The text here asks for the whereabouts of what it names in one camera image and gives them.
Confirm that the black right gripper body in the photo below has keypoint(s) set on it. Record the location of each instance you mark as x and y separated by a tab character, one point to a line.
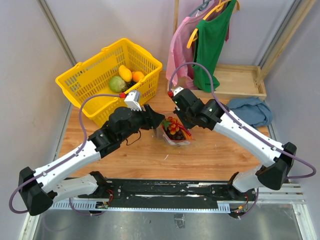
185	118

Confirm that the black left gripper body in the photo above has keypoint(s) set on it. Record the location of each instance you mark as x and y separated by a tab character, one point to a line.
137	118

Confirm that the red toy chili pepper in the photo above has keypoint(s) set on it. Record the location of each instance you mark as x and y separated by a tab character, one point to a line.
186	133

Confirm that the red toy strawberries bunch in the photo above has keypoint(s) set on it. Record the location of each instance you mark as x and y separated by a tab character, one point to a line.
172	125

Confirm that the clear zip top bag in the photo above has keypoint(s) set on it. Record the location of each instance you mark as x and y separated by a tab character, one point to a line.
162	134

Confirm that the dark purple toy grapes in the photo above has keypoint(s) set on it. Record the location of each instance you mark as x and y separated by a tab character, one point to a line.
177	136

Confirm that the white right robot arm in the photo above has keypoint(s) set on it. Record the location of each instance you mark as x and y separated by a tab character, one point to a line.
275	158

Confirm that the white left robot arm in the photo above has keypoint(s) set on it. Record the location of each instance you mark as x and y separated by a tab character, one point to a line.
48	184

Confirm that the green tank top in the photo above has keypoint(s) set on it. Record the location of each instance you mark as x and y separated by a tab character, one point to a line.
207	51

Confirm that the green toy cabbage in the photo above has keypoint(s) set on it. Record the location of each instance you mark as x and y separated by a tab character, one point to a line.
117	84

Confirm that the orange toy fruit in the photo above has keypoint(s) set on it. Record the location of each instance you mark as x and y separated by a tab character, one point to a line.
137	76

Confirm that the yellow toy mango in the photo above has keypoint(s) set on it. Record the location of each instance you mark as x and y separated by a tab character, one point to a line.
125	73

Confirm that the wooden clothes rack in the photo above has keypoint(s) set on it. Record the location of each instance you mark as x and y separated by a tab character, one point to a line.
243	81

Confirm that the yellow plastic shopping basket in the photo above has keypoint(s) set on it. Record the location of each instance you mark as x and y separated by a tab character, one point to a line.
91	78

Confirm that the pink shirt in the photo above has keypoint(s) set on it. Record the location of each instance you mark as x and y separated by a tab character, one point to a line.
180	54

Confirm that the blue crumpled cloth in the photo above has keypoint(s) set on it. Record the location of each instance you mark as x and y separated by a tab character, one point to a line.
251	110

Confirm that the grey clothes hanger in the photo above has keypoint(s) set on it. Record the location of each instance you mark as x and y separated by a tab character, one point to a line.
200	8

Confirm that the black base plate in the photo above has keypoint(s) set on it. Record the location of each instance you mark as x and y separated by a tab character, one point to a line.
168	194

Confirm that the aluminium frame rail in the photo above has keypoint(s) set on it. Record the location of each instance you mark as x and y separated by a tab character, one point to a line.
290	194

